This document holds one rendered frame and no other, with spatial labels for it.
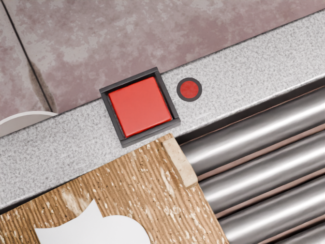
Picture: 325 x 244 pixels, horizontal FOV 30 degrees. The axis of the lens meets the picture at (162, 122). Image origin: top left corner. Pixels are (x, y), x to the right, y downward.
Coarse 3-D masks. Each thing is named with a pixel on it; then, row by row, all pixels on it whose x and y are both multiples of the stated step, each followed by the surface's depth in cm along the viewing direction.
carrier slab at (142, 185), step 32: (128, 160) 70; (160, 160) 70; (64, 192) 69; (96, 192) 69; (128, 192) 69; (160, 192) 69; (192, 192) 69; (0, 224) 68; (32, 224) 68; (160, 224) 68; (192, 224) 68
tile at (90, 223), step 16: (96, 208) 68; (64, 224) 67; (80, 224) 67; (96, 224) 67; (112, 224) 67; (128, 224) 67; (48, 240) 67; (64, 240) 67; (80, 240) 67; (96, 240) 67; (112, 240) 67; (128, 240) 67; (144, 240) 66
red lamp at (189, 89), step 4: (184, 84) 75; (188, 84) 75; (192, 84) 75; (196, 84) 75; (180, 88) 75; (184, 88) 74; (188, 88) 74; (192, 88) 74; (196, 88) 74; (184, 92) 74; (188, 92) 74; (192, 92) 74; (196, 92) 74; (184, 96) 74; (188, 96) 74; (192, 96) 74
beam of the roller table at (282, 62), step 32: (288, 32) 76; (320, 32) 76; (192, 64) 75; (224, 64) 75; (256, 64) 75; (288, 64) 75; (320, 64) 75; (224, 96) 74; (256, 96) 74; (288, 96) 76; (32, 128) 74; (64, 128) 73; (96, 128) 73; (192, 128) 73; (0, 160) 72; (32, 160) 72; (64, 160) 72; (96, 160) 72; (0, 192) 71; (32, 192) 71
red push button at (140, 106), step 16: (144, 80) 73; (112, 96) 73; (128, 96) 73; (144, 96) 73; (160, 96) 73; (128, 112) 72; (144, 112) 72; (160, 112) 72; (128, 128) 72; (144, 128) 72
